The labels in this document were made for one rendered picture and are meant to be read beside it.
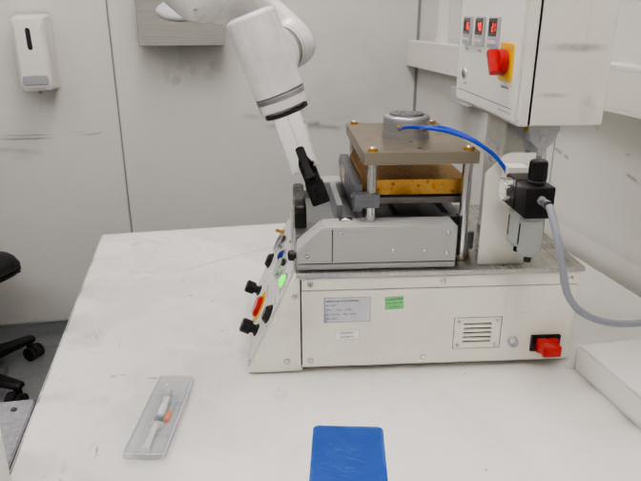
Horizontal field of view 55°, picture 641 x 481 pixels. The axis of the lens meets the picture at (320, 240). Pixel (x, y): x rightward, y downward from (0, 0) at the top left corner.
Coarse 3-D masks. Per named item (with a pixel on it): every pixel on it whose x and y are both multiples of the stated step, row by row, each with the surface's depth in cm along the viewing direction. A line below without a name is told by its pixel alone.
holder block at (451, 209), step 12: (384, 204) 112; (396, 204) 107; (408, 204) 107; (420, 204) 112; (432, 204) 112; (444, 204) 107; (360, 216) 105; (384, 216) 101; (396, 216) 101; (408, 216) 101; (420, 216) 101; (432, 216) 101; (444, 216) 101; (456, 216) 101
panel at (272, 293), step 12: (288, 228) 120; (288, 240) 114; (288, 264) 104; (264, 276) 125; (288, 276) 100; (264, 288) 119; (276, 288) 106; (264, 300) 113; (276, 300) 102; (264, 324) 103; (252, 336) 110; (252, 348) 105
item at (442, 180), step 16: (352, 160) 113; (384, 176) 100; (400, 176) 100; (416, 176) 100; (432, 176) 100; (448, 176) 100; (384, 192) 99; (400, 192) 99; (416, 192) 99; (432, 192) 99; (448, 192) 99
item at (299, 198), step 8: (296, 184) 114; (296, 192) 109; (296, 200) 104; (304, 200) 105; (296, 208) 102; (304, 208) 102; (296, 216) 102; (304, 216) 102; (296, 224) 103; (304, 224) 103
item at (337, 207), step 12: (336, 192) 109; (324, 204) 116; (336, 204) 103; (348, 204) 116; (312, 216) 109; (324, 216) 109; (336, 216) 103; (348, 216) 109; (300, 228) 103; (468, 228) 103; (468, 240) 102
